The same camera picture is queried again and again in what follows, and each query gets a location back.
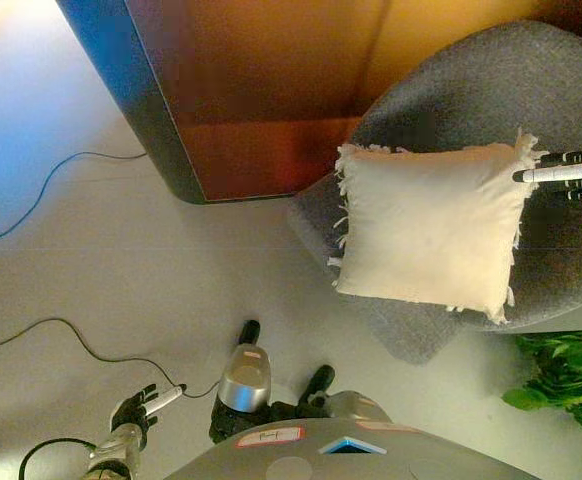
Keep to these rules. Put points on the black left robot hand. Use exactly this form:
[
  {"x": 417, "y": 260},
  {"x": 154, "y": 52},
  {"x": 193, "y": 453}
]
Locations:
[{"x": 133, "y": 410}]

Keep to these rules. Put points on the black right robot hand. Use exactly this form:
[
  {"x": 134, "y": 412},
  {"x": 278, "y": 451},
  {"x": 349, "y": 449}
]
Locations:
[{"x": 581, "y": 175}]

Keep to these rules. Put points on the white fringed throw pillow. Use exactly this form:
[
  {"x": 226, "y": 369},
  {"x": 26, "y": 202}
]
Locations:
[{"x": 431, "y": 225}]

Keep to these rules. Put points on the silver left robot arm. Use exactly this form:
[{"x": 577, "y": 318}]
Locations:
[{"x": 118, "y": 450}]

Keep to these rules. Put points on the silver left robot leg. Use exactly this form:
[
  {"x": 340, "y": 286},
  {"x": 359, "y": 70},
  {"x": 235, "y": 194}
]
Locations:
[{"x": 246, "y": 380}]

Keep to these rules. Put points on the silver robot leg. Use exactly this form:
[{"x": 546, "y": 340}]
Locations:
[
  {"x": 356, "y": 405},
  {"x": 246, "y": 380}
]

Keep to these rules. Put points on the grey fabric armchair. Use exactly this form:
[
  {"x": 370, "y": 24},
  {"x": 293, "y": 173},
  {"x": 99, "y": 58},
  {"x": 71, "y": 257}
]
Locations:
[{"x": 496, "y": 95}]

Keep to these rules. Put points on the black robot waist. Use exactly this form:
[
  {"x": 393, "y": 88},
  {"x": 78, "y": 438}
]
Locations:
[{"x": 283, "y": 410}]

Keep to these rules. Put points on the green leafy potted plant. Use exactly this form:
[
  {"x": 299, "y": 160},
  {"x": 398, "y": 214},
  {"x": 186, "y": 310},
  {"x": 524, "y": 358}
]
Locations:
[{"x": 571, "y": 372}]

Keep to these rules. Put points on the silver right robot leg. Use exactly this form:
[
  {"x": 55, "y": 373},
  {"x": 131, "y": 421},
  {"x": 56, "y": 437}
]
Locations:
[{"x": 356, "y": 405}]

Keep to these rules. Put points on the grey robot torso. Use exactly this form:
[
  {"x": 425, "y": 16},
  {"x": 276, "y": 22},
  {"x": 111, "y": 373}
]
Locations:
[{"x": 351, "y": 460}]

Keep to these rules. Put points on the brown wooden cabinet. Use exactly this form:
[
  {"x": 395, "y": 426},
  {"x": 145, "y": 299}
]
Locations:
[{"x": 251, "y": 75}]

